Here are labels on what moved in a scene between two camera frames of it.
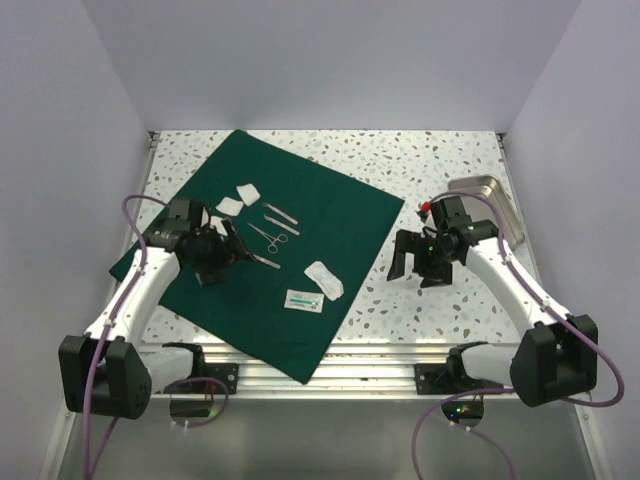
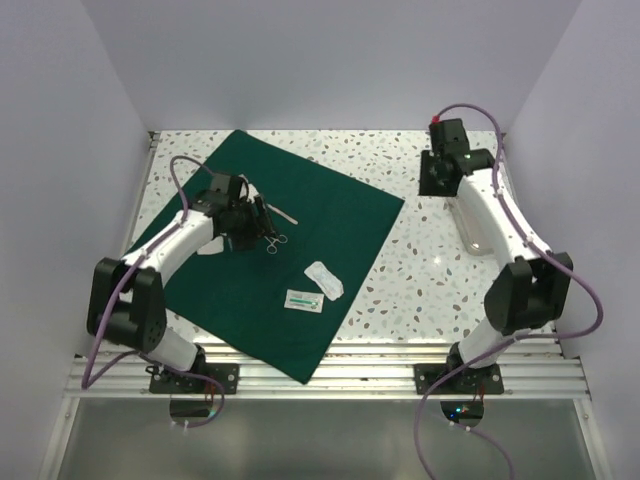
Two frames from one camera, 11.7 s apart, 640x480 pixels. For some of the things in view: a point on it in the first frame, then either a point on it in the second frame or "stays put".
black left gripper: [228, 252] to [260, 226]
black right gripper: [413, 242] to [427, 187]
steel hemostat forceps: [273, 247] stays put
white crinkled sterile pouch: [330, 286] stays put
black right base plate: [450, 378] stays put
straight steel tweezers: [280, 213] stays put
